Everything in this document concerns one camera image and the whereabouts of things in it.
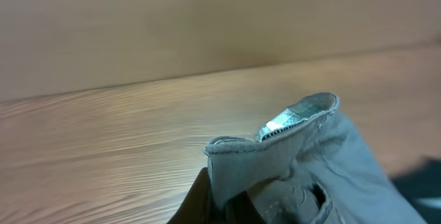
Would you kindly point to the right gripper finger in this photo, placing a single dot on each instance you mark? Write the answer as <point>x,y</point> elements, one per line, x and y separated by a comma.
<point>196,206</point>

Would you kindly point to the grey shorts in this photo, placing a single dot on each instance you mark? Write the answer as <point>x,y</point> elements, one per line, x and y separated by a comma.
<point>309,164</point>

